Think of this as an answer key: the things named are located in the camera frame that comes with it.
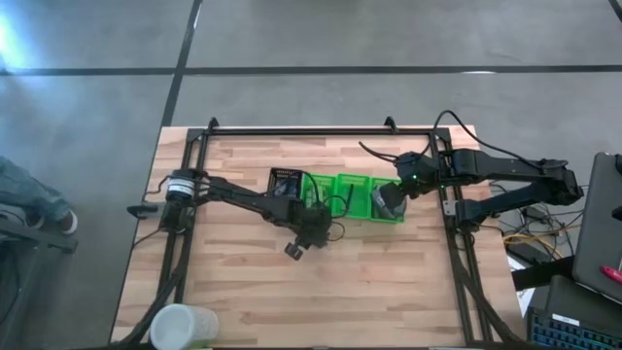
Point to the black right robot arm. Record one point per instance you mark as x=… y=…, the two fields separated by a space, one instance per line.
x=510 y=167

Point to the black bar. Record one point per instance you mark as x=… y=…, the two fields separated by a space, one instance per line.
x=539 y=272

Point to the black plastic basket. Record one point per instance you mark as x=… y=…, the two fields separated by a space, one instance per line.
x=286 y=174

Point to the black keyboard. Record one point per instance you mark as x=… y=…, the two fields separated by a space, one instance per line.
x=568 y=335

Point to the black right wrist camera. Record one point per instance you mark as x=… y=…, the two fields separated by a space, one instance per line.
x=415 y=170

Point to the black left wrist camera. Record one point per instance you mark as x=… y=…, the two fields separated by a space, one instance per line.
x=320 y=212

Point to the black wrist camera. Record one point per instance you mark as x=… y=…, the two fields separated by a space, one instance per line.
x=415 y=170
x=320 y=212

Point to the grey laptop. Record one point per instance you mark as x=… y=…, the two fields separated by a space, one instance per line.
x=600 y=223

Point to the black power adapter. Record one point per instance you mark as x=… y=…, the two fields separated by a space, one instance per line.
x=536 y=212

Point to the green plastic basket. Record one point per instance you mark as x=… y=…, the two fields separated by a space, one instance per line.
x=308 y=194
x=362 y=199
x=384 y=181

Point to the black case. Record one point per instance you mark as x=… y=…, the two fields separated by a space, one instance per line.
x=583 y=301

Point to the translucent white plastic cup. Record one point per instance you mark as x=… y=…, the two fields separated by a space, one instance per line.
x=182 y=328

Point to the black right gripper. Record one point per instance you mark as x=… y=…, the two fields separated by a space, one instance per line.
x=391 y=192

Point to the black metal table frame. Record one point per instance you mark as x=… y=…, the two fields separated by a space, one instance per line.
x=316 y=131

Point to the red object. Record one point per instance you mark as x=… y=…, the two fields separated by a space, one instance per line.
x=612 y=274

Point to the person's shoe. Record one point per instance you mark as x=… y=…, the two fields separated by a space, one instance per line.
x=70 y=221

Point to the black floor stand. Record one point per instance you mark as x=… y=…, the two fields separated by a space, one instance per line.
x=34 y=240

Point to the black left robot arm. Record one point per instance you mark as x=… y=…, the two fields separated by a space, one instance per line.
x=243 y=197

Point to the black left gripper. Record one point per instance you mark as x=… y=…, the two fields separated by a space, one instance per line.
x=313 y=233

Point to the person's leg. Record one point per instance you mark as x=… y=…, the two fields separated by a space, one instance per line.
x=24 y=187

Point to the white paper sheet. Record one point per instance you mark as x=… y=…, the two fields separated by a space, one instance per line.
x=522 y=296

